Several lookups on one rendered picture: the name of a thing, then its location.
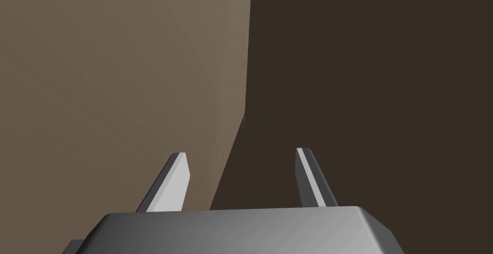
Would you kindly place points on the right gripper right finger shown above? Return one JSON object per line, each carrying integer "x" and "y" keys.
{"x": 312, "y": 184}

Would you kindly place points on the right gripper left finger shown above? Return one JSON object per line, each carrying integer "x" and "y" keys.
{"x": 169, "y": 186}

